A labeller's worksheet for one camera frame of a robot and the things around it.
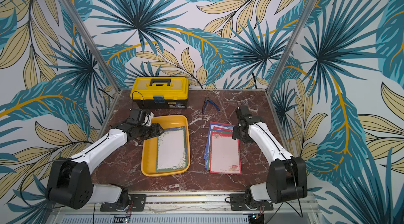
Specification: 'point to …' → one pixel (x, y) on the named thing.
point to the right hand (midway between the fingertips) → (241, 136)
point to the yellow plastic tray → (149, 149)
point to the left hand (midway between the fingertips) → (159, 133)
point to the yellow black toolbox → (160, 92)
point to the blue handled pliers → (205, 102)
